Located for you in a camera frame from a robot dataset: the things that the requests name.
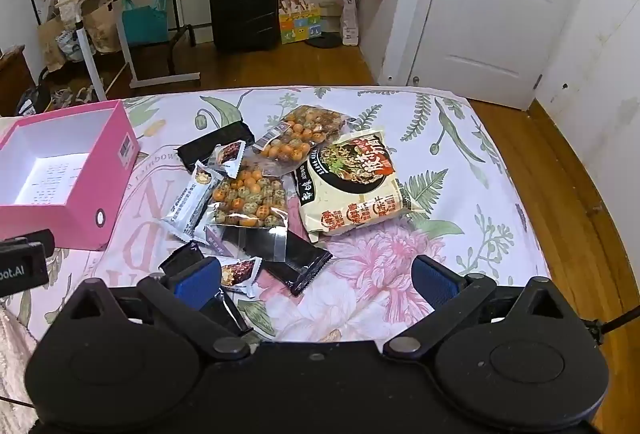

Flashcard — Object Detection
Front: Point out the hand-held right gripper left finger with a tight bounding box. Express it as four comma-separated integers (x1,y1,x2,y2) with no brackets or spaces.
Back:
64,257,252,363

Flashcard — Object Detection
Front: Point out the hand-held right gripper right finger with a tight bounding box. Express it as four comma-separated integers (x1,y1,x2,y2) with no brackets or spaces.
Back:
383,255,577,360

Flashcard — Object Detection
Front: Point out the small nut bar packet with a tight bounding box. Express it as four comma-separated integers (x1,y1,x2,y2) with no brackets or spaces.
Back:
207,140,247,179
219,256,264,299

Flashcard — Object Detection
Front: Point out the black snack packet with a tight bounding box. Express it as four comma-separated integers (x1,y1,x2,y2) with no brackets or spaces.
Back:
261,231,334,298
158,239,254,336
176,121,257,171

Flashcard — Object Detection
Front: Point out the white wafer bar packet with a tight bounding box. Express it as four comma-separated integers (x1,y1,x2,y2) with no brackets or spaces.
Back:
162,161,224,242

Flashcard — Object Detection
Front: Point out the clear bag of coated peanuts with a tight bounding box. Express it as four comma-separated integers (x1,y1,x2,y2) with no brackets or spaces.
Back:
252,105,352,176
206,158,290,262

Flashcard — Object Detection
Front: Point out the pink cardboard box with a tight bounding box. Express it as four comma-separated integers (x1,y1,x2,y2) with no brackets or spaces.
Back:
0,99,141,251

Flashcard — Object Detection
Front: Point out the fuzzy white blanket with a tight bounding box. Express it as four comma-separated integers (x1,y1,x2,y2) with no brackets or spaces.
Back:
0,303,39,416

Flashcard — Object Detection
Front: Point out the instant noodle bag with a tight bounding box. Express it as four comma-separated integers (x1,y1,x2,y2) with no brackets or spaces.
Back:
294,127,427,243

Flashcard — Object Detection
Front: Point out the pair of shoes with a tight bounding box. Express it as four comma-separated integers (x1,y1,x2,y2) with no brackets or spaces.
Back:
49,83,103,109

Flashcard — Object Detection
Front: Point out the grey patterned bag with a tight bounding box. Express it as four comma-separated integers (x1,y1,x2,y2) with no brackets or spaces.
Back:
54,28,84,64

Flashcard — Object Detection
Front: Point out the brown paper bag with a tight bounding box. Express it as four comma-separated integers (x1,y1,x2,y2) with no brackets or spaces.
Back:
81,0,132,54

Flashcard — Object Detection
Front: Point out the black round stand base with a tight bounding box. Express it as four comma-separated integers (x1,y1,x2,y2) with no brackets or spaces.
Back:
304,33,344,50

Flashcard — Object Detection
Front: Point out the teal bag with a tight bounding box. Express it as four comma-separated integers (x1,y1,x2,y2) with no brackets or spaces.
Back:
121,0,169,48

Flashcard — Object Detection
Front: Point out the white plastic bag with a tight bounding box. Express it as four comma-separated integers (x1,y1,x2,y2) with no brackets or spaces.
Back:
340,0,362,47

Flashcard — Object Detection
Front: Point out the colourful gift bag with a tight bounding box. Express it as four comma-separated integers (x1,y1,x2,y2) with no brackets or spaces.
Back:
278,0,324,46

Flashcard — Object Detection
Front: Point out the black suitcase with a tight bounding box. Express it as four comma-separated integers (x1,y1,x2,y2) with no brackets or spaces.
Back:
207,0,281,54

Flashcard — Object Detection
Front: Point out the white door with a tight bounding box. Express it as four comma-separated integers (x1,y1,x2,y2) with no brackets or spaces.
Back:
384,0,602,111

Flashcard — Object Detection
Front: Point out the black cable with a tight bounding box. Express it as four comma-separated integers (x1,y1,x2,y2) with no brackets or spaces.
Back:
580,307,640,344

